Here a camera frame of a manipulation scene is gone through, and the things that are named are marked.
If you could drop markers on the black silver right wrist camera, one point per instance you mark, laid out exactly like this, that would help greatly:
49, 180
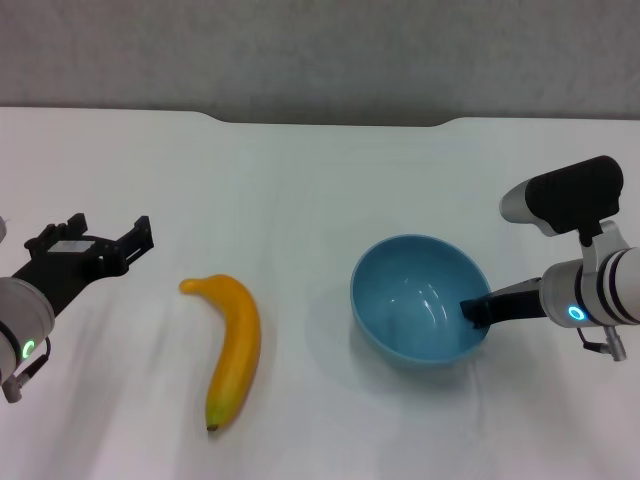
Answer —
570, 197

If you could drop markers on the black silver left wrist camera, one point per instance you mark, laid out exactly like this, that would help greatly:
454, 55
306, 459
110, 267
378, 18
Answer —
2, 229

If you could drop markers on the yellow banana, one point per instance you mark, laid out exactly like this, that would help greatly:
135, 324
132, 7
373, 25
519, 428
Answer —
235, 340

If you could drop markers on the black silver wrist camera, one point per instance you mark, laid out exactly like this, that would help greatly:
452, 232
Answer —
570, 197
2, 229

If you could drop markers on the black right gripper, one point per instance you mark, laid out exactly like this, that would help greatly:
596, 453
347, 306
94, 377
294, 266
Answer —
517, 302

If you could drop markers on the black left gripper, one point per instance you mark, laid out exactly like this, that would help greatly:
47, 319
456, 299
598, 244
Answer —
70, 270

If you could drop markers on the blue bowl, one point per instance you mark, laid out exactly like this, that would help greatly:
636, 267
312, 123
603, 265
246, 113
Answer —
400, 325

